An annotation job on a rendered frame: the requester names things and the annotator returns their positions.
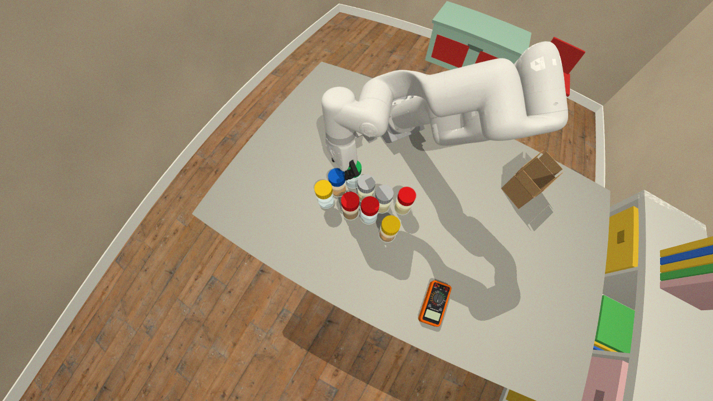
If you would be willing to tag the orange digital multimeter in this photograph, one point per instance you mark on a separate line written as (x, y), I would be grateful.
(435, 303)

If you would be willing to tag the red-capped bottle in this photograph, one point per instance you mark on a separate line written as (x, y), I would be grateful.
(406, 197)

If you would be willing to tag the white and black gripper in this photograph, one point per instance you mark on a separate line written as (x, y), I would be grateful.
(344, 156)

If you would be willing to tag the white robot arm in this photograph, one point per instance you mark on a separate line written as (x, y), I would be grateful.
(479, 102)

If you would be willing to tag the brown cardboard box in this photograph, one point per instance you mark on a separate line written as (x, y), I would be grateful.
(534, 179)

